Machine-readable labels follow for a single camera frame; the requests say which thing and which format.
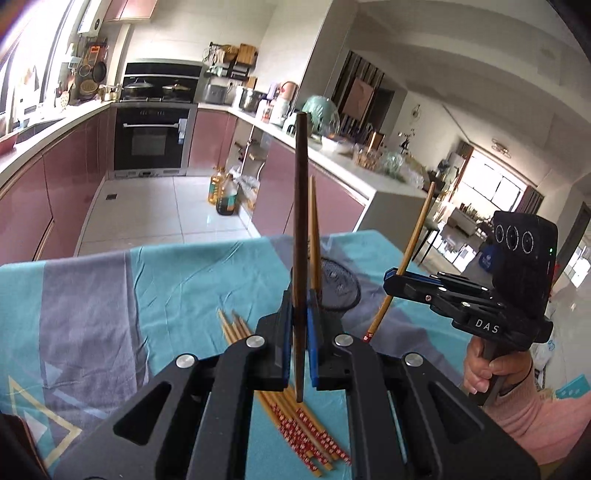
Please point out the round wall clock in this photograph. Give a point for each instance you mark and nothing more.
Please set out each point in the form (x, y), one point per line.
(416, 112)

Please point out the black range hood panel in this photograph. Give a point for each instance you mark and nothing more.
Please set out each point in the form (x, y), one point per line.
(157, 71)

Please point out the black wall rack with boards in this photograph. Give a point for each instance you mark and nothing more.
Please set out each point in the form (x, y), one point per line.
(235, 60)

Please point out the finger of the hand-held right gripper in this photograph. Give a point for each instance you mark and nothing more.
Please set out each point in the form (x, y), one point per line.
(466, 281)
(415, 290)

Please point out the pink kitchen base cabinets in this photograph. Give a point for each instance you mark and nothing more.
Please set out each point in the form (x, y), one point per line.
(60, 184)

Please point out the large steel stockpot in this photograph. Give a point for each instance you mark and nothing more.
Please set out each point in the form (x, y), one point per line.
(249, 99)

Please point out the lidded wok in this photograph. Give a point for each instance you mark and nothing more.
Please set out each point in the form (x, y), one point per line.
(176, 88)

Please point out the white wall water heater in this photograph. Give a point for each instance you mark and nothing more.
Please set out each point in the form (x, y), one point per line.
(91, 16)

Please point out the teal and grey tablecloth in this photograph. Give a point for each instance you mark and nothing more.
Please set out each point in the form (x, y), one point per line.
(184, 286)

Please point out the light bamboo chopstick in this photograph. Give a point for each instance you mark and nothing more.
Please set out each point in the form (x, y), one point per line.
(418, 230)
(317, 258)

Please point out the hanging kitchen utensils rack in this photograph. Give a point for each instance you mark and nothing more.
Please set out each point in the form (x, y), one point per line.
(90, 69)

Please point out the dark brown wooden chopstick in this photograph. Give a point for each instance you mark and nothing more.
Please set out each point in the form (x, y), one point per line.
(300, 221)

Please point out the black mesh holder cup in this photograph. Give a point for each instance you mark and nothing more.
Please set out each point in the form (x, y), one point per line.
(341, 286)

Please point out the pink upper wall cabinet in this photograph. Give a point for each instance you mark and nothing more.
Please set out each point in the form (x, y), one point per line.
(131, 9)

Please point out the yellow cooking oil bottle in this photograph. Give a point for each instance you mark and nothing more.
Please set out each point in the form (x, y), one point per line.
(215, 187)

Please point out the white kitchen countertop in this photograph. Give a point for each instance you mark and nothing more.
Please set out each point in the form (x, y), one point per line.
(351, 164)

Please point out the person's right hand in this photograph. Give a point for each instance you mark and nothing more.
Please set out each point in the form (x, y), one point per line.
(512, 364)

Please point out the pink electric kettle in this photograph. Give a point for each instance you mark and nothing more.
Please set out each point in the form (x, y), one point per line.
(290, 92)

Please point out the person's right forearm pink sleeve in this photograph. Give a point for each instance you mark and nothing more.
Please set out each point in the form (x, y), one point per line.
(545, 424)

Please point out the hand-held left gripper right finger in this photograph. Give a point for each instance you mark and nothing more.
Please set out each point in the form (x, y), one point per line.
(313, 327)

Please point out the dark lidded cooking pot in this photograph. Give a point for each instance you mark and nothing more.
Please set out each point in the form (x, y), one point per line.
(137, 87)

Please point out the small teal box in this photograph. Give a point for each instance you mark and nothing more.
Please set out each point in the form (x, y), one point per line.
(569, 390)

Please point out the oil bottles on floor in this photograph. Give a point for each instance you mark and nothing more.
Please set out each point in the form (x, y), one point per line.
(227, 198)

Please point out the bunch of red-patterned chopsticks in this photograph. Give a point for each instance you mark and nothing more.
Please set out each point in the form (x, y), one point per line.
(300, 424)

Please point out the white countertop appliance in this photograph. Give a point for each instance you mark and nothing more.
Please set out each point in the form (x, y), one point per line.
(279, 113)

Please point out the living room window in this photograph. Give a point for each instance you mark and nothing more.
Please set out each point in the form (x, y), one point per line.
(494, 189)

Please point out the glass jars on counter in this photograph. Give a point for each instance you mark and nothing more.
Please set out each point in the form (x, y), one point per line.
(369, 152)

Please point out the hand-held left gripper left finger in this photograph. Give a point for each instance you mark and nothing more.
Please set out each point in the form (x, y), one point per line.
(288, 323)

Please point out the white plastic bag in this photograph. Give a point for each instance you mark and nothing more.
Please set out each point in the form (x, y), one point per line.
(247, 187)

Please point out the dark wooden slat partition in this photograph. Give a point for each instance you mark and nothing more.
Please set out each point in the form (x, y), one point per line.
(360, 92)

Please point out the black built-in oven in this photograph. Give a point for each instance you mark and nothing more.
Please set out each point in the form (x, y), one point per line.
(152, 138)

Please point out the kitchen window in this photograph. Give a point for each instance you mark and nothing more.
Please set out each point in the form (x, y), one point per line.
(32, 55)

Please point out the kitchen sink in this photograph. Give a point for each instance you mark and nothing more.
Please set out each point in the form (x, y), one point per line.
(39, 129)

